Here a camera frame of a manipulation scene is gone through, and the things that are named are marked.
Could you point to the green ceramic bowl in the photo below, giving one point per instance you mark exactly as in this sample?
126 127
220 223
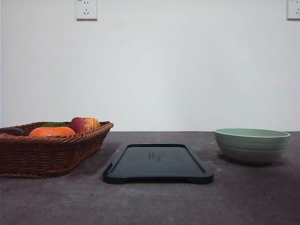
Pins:
251 145

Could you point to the brown wicker basket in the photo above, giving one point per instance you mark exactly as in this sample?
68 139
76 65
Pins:
48 156

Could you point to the dark blue rectangular tray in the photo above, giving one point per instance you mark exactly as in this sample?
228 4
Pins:
160 162

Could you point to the red yellow apple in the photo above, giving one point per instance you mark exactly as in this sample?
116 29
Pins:
81 124

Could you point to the green fruit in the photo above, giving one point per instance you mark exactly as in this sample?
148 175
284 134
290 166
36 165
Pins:
54 124

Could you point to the orange tangerine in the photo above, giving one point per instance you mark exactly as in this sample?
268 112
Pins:
52 132

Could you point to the dark purple eggplant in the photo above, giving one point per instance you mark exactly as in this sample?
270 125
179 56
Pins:
11 131

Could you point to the white wall socket left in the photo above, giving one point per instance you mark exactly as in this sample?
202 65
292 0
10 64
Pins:
86 10

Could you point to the white wall socket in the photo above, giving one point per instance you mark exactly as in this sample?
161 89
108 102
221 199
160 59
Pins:
86 10
292 10

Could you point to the white wall socket right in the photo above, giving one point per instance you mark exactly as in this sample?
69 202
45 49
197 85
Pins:
292 10

